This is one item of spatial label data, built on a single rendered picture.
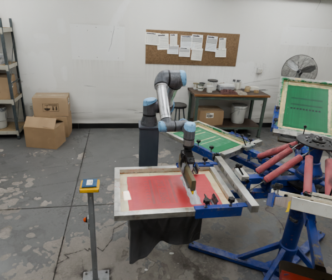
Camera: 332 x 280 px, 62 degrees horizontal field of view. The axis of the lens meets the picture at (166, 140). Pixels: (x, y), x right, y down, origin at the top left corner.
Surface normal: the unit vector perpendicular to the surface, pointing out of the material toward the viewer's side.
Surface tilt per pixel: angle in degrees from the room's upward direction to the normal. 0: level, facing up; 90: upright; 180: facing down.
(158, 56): 90
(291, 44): 90
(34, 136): 90
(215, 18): 90
